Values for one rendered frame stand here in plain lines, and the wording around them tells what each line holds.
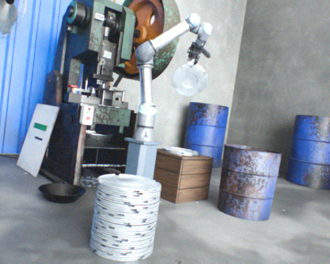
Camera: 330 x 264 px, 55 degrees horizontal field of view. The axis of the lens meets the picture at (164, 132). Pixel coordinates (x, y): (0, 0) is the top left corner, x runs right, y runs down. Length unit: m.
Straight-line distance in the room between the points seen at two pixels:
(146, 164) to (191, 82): 0.85
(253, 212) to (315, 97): 3.06
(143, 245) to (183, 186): 1.01
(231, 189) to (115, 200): 1.11
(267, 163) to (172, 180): 0.69
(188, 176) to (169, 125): 2.46
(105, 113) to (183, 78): 0.67
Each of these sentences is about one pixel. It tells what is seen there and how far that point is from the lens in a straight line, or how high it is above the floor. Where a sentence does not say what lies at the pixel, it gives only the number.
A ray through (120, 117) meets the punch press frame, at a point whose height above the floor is 0.57.
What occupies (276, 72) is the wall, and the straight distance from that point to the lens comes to 5.45.
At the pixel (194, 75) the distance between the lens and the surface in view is 2.54.
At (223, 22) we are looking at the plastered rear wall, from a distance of 5.66.
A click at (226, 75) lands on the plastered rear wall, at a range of 5.70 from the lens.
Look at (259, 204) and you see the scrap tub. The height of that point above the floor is 0.11.
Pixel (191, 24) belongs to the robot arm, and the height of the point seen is 1.24.
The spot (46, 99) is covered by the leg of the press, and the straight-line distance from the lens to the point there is 3.04.
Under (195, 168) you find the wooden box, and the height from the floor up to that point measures 0.27.
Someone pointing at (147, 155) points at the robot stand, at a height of 0.36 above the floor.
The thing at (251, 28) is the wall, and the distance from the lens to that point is 5.96.
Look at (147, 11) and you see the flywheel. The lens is 3.05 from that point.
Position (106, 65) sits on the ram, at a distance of 2.67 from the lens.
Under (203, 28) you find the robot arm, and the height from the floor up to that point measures 1.26.
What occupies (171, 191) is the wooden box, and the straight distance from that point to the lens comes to 2.39.
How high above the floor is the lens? 0.63
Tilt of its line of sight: 3 degrees down
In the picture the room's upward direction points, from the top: 8 degrees clockwise
